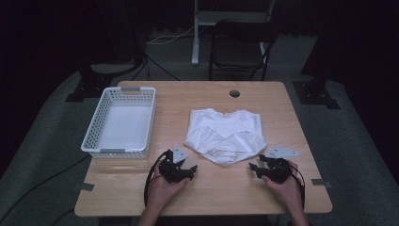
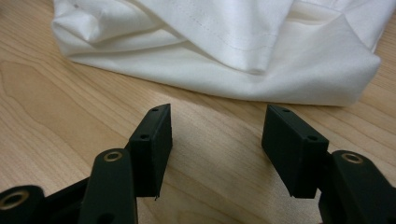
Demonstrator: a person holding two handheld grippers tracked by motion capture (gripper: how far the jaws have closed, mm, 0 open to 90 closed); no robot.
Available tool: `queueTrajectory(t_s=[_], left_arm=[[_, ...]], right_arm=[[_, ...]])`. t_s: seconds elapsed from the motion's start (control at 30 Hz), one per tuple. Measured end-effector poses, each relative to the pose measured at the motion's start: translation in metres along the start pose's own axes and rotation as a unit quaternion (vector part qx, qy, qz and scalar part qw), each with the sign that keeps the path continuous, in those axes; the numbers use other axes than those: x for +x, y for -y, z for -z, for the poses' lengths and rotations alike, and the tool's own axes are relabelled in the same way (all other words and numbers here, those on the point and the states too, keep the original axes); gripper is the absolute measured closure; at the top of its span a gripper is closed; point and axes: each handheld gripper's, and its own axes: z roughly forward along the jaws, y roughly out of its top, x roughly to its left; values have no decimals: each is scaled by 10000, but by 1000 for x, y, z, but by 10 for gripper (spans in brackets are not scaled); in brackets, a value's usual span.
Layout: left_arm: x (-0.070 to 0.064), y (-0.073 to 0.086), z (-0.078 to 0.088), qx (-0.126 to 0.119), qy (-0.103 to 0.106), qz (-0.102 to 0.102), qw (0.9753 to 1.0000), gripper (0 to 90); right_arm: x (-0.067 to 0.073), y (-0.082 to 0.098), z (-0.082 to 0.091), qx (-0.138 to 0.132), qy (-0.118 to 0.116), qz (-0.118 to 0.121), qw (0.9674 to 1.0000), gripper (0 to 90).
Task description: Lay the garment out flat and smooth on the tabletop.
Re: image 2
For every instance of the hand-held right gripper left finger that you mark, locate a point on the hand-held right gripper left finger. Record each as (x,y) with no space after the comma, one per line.
(152,155)

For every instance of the white T-shirt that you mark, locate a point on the white T-shirt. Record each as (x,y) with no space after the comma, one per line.
(289,59)

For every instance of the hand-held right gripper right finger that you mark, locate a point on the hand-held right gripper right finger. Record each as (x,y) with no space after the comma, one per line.
(294,149)

